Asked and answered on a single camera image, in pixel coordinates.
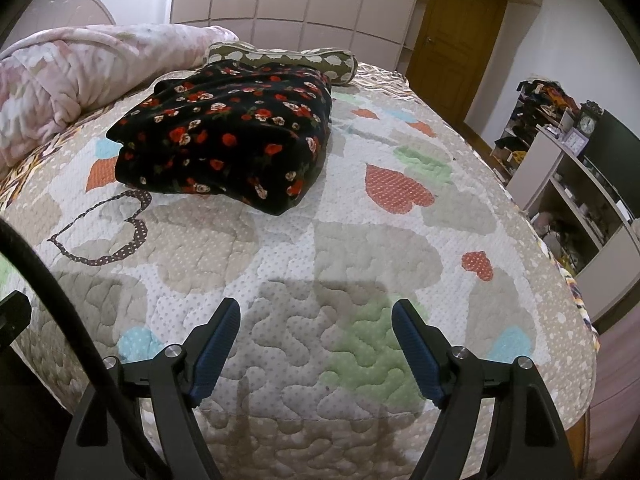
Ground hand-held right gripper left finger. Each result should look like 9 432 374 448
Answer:
62 297 242 480

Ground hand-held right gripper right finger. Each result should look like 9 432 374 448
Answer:
391 299 569 480

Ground black floral dress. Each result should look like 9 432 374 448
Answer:
106 59 335 217

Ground heart-patterned quilted bedspread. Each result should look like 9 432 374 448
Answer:
0 62 601 480

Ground grey shelf unit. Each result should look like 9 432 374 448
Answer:
505 124 640 322

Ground pink fluffy comforter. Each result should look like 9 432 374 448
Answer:
0 24 241 171

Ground small white desk calendar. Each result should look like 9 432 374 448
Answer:
565 127 589 154

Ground pile of clutter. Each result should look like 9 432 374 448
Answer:
492 79 582 172

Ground black television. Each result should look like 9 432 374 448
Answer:
582 109 640 222

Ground dark ornate table clock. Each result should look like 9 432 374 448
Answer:
577 101 604 137

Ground olive polka-dot pillow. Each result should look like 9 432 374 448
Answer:
207 40 359 86

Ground pink arched headboard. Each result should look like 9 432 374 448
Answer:
9 0 117 47

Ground wooden door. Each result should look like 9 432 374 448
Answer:
405 0 509 122

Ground beige wardrobe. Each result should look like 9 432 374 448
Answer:
170 0 442 68

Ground black cable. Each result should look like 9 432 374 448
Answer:
0 220 168 480

